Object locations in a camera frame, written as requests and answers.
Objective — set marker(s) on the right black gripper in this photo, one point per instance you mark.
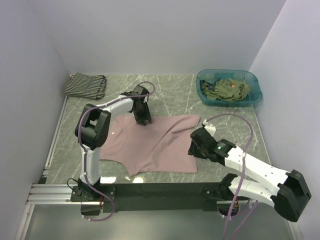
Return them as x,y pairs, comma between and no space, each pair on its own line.
192,150

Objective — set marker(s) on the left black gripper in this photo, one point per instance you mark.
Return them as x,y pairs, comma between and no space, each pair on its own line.
140,119

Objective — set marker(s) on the pink tank top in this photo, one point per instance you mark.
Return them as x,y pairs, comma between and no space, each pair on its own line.
161,146

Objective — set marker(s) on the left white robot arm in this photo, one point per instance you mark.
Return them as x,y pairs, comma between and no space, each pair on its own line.
93,127

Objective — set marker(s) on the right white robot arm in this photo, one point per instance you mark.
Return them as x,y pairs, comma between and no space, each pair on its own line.
287,192

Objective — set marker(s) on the striped folded tank top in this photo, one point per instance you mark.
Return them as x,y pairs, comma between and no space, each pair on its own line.
86,86

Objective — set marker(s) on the olive green tank top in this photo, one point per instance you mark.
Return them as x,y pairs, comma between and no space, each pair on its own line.
227,89

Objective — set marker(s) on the teal plastic basket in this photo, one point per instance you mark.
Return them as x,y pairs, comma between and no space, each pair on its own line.
247,77

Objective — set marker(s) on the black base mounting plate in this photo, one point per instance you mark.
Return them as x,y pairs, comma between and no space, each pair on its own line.
154,196

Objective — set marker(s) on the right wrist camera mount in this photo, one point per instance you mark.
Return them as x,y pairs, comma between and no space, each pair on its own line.
210,128

